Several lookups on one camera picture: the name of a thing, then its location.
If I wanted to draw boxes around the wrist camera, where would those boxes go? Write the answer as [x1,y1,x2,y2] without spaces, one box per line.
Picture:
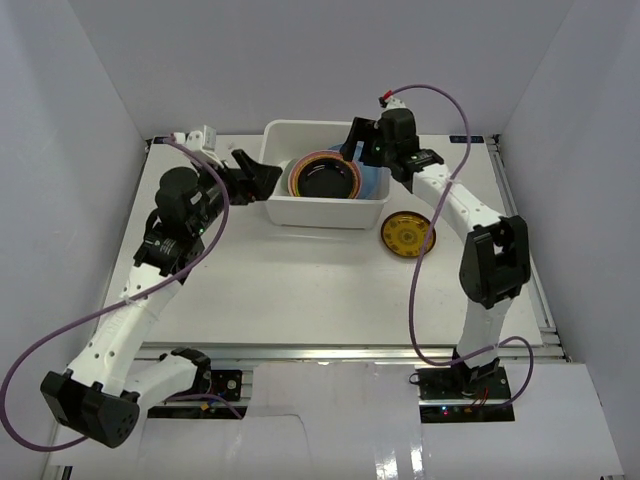
[169,125,222,165]
[378,90,407,111]

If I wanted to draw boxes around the white plastic bin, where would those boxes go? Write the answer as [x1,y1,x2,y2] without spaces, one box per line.
[259,120,391,229]

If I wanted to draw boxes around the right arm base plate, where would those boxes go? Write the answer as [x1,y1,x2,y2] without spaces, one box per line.
[408,367,515,425]

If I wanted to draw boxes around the brown gold patterned plate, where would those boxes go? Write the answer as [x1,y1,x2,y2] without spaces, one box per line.
[380,211,431,259]

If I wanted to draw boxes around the right blue corner label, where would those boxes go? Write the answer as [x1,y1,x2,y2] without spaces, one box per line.
[449,135,485,144]

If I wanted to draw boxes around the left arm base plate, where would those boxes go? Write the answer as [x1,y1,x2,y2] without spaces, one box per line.
[164,348,246,419]

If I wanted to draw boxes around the blue round plate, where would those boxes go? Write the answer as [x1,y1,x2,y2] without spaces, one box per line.
[326,144,381,200]

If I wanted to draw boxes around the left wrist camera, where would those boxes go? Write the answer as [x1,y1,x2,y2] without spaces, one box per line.
[169,125,222,165]

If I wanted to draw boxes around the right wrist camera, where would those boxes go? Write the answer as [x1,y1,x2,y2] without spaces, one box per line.
[378,90,407,111]

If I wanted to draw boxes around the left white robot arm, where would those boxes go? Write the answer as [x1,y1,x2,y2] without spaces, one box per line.
[40,149,282,448]

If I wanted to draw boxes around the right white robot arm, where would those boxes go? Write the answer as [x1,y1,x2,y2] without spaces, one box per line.
[340,107,531,399]

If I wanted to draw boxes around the teal rectangular divided plate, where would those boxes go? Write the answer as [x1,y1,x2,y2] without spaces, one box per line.
[279,159,297,196]

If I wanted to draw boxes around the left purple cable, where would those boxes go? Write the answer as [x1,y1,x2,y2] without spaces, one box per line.
[0,137,246,454]

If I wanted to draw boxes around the pink round plate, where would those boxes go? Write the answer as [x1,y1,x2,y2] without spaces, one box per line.
[287,149,364,200]

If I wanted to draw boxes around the black round plate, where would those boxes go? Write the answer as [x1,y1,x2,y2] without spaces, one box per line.
[297,159,354,199]

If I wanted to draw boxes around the orange woven round plate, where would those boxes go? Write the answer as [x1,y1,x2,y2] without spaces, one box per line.
[292,153,362,200]

